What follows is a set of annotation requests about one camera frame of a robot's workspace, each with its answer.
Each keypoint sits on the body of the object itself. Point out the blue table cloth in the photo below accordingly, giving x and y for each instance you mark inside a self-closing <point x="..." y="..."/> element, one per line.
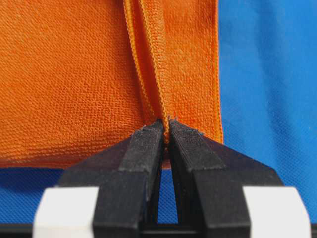
<point x="268" y="87"/>

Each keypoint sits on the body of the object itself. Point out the orange towel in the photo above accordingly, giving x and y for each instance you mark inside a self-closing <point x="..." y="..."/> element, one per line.
<point x="77" y="76"/>

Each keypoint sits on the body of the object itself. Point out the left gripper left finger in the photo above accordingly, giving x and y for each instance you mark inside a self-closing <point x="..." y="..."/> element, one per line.
<point x="106" y="195"/>

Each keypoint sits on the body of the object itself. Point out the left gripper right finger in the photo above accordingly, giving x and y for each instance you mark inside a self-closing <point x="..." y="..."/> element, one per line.
<point x="226" y="194"/>

